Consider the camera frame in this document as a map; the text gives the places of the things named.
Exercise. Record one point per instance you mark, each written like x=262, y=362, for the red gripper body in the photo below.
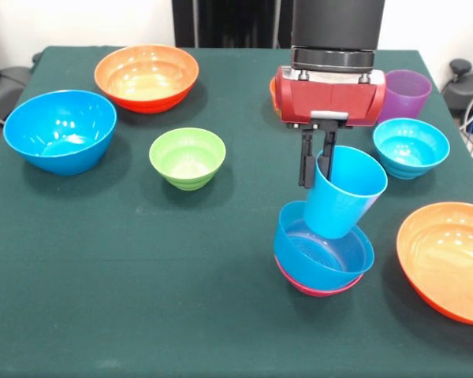
x=327, y=98

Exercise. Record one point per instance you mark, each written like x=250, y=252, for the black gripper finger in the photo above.
x=306, y=165
x=328, y=149

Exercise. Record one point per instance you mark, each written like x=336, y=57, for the blue cup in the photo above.
x=339, y=204

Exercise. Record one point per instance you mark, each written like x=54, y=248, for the medium blue bowl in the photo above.
x=299, y=256

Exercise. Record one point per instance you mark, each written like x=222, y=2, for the green ribbed bowl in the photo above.
x=187, y=161

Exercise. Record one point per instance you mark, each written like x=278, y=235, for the pink bowl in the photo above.
x=315, y=290

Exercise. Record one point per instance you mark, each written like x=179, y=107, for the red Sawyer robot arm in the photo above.
x=335, y=27

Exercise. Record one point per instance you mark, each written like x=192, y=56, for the small orange bowl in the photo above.
x=272, y=98

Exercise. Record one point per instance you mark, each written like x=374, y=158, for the purple cup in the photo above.
x=408, y=98

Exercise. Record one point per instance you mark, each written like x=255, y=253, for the light blue ribbed bowl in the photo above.
x=411, y=153

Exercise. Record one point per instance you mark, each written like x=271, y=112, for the large orange bowl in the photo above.
x=445, y=260
x=146, y=78

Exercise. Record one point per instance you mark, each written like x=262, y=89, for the dark green tablecloth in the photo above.
x=142, y=275

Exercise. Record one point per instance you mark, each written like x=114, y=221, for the large blue bowl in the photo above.
x=59, y=130

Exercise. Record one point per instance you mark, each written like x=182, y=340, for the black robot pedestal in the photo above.
x=232, y=23

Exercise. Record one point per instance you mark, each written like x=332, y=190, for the dark grey pedestal foot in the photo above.
x=469, y=90

